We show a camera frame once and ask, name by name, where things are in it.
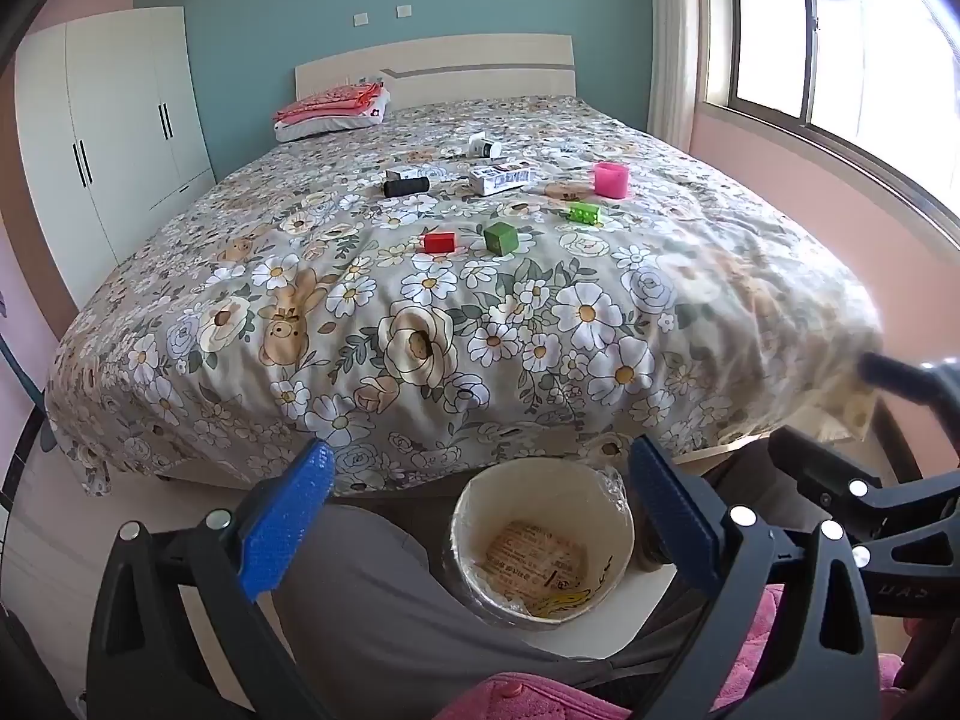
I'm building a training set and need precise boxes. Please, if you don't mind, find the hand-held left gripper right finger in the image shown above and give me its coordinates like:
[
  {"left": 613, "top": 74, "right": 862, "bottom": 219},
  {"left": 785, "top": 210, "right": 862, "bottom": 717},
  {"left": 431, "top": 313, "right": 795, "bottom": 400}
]
[{"left": 628, "top": 433, "right": 882, "bottom": 720}]

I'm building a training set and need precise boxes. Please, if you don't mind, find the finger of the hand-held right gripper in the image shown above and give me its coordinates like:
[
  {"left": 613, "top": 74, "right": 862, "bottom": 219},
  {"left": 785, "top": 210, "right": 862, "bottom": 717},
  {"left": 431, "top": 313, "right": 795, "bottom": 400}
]
[
  {"left": 766, "top": 426, "right": 960, "bottom": 563},
  {"left": 859, "top": 349, "right": 960, "bottom": 482}
]

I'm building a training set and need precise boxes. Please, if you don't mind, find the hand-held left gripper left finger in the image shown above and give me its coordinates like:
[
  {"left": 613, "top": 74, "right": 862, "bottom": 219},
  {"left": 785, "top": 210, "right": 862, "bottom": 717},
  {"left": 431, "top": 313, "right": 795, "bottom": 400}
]
[{"left": 86, "top": 436, "right": 338, "bottom": 720}]

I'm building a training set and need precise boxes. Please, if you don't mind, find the white paper trash bin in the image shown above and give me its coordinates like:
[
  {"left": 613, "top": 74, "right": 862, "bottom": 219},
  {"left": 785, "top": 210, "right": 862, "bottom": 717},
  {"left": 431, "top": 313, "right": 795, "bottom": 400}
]
[{"left": 448, "top": 457, "right": 638, "bottom": 625}]

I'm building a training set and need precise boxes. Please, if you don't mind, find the white milk carton rainbow stripe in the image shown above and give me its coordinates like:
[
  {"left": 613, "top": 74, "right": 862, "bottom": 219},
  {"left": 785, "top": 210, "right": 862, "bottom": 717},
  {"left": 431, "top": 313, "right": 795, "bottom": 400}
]
[{"left": 469, "top": 161, "right": 535, "bottom": 197}]

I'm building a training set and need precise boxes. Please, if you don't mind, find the pink quilted cushion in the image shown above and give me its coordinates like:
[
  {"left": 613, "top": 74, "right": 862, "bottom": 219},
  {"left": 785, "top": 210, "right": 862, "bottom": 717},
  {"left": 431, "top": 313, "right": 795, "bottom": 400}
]
[{"left": 442, "top": 585, "right": 960, "bottom": 720}]

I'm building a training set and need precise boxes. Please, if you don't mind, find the floral bed sheet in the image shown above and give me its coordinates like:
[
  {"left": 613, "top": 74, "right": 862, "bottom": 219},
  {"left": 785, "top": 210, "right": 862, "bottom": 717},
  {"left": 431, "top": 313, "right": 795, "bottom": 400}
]
[{"left": 45, "top": 94, "right": 886, "bottom": 497}]

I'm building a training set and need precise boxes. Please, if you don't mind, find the window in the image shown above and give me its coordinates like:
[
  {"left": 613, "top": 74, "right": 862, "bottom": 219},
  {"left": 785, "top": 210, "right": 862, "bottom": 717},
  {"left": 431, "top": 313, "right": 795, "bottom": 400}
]
[{"left": 701, "top": 0, "right": 960, "bottom": 218}]

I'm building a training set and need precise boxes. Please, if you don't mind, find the white pillow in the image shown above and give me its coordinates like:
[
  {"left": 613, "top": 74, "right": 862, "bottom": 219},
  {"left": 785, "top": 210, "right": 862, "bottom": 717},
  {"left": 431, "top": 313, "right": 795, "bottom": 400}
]
[{"left": 274, "top": 86, "right": 392, "bottom": 143}]

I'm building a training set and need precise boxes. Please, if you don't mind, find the pink folded cloth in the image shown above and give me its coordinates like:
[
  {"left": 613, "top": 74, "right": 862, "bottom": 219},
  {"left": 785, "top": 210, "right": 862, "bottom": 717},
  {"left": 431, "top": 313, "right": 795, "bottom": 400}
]
[{"left": 274, "top": 81, "right": 383, "bottom": 125}]

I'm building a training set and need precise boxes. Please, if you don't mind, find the white wardrobe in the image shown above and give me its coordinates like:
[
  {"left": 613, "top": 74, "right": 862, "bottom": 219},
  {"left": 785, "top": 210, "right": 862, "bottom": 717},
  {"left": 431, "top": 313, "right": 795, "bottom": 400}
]
[{"left": 15, "top": 6, "right": 218, "bottom": 308}]

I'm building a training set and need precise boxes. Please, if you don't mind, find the white curtain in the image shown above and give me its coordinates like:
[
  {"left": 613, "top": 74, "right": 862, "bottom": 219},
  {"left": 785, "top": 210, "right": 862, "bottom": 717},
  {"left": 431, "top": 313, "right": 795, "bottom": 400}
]
[{"left": 649, "top": 0, "right": 710, "bottom": 158}]

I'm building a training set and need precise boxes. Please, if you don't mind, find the white bed headboard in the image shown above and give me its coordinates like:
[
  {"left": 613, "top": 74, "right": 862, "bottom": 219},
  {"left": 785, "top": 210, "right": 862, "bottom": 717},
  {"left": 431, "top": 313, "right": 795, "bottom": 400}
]
[{"left": 295, "top": 34, "right": 577, "bottom": 112}]

